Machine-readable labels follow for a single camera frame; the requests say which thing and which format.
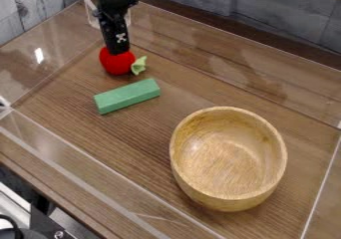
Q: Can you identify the light wooden bowl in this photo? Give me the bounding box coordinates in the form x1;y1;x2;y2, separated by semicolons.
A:
170;107;288;212

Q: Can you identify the green rectangular block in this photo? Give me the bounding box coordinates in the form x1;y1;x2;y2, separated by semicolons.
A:
94;79;162;115

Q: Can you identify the black cable bottom left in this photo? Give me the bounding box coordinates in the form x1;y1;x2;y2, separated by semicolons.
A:
0;214;26;239

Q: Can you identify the clear acrylic tray enclosure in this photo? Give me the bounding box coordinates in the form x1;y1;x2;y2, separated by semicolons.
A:
0;3;341;239

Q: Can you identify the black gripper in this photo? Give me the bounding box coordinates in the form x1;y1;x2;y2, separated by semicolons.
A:
94;0;140;55

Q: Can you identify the red plush fruit green stem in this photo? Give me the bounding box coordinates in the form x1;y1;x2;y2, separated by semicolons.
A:
99;47;148;76

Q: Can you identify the black bracket bottom left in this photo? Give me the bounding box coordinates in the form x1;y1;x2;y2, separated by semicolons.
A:
30;206;77;239

